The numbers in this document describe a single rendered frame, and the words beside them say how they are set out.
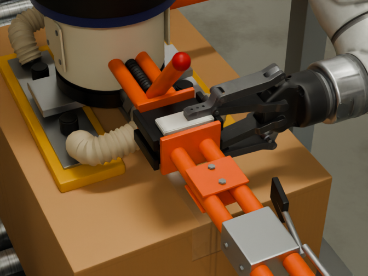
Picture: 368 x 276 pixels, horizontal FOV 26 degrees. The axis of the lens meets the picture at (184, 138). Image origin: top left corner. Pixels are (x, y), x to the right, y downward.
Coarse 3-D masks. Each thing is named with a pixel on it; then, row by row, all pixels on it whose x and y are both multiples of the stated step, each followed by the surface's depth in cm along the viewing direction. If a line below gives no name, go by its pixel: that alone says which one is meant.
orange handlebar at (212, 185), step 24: (192, 0) 128; (120, 72) 111; (144, 72) 113; (144, 96) 107; (192, 168) 96; (216, 168) 96; (192, 192) 96; (216, 192) 93; (240, 192) 93; (216, 216) 91; (288, 264) 86
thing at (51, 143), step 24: (48, 48) 136; (24, 72) 130; (48, 72) 128; (24, 96) 126; (48, 120) 121; (72, 120) 117; (96, 120) 122; (48, 144) 118; (72, 168) 114; (96, 168) 114; (120, 168) 115
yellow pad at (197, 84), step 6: (186, 78) 129; (192, 78) 129; (198, 78) 130; (174, 84) 128; (180, 84) 124; (186, 84) 124; (192, 84) 124; (198, 84) 128; (204, 84) 129; (198, 90) 127; (204, 90) 128; (228, 114) 123; (228, 120) 122; (234, 120) 122
